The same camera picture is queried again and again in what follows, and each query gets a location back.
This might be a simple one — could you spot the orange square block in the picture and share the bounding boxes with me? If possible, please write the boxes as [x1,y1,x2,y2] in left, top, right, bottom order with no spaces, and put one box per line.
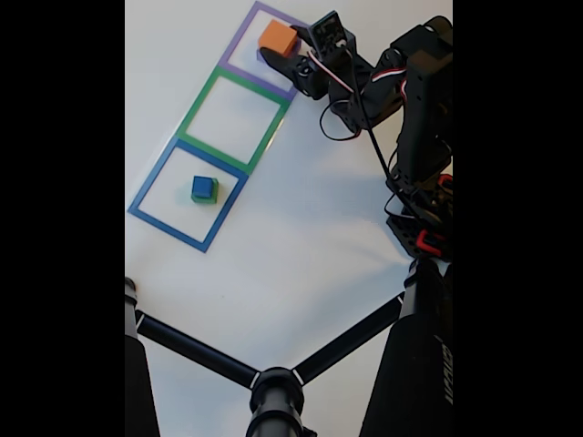
[258,18,300,58]

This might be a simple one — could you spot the green square block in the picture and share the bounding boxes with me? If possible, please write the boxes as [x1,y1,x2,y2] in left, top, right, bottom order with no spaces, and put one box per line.
[190,177,220,205]

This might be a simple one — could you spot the small blue cube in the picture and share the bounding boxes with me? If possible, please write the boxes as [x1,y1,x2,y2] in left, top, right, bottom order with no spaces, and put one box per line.
[191,175,214,200]

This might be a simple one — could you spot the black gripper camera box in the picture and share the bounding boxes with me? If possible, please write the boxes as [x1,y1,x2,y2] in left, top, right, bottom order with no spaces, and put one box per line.
[306,11,355,69]

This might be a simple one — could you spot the purple square frame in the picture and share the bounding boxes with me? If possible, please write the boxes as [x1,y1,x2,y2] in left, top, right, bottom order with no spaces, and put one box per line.
[218,0,329,101]

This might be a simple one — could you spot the thin black camera cable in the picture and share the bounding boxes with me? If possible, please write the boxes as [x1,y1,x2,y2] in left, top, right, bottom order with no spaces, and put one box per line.
[318,43,429,219]

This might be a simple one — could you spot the green square frame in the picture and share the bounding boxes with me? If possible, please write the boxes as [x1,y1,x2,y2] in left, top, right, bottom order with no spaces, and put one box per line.
[175,66,292,177]

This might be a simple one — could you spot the blue square frame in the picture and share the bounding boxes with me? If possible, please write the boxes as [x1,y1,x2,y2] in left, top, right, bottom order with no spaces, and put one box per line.
[127,137,250,254]

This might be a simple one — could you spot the black camera tripod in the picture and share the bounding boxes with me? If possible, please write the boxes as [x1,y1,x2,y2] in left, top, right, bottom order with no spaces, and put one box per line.
[125,259,454,437]

